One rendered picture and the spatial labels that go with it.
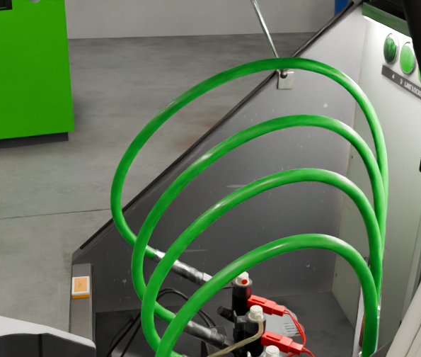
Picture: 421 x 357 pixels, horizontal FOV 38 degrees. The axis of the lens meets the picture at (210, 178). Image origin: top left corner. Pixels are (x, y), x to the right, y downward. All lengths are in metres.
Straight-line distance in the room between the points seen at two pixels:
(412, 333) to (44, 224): 2.91
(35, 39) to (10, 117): 0.53
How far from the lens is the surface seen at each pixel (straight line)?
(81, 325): 1.07
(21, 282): 2.89
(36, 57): 4.12
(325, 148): 1.19
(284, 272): 1.30
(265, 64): 0.76
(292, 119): 0.71
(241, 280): 0.89
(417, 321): 0.52
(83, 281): 1.14
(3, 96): 4.17
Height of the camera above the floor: 1.61
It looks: 25 degrees down
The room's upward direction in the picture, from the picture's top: 1 degrees clockwise
